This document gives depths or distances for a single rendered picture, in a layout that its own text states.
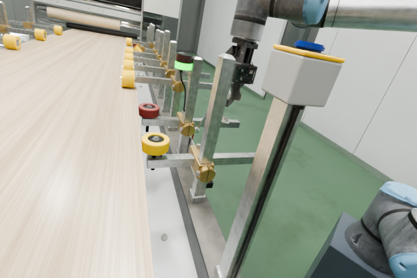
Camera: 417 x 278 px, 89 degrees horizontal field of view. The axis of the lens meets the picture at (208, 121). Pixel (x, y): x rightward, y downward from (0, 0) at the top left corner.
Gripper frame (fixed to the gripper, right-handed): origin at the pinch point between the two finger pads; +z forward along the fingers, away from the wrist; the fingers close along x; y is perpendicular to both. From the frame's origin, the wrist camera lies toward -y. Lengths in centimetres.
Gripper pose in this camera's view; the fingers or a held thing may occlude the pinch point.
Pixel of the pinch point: (226, 102)
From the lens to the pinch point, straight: 71.7
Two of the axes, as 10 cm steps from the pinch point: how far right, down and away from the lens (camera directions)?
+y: 3.1, 4.3, -8.5
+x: 9.3, 0.4, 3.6
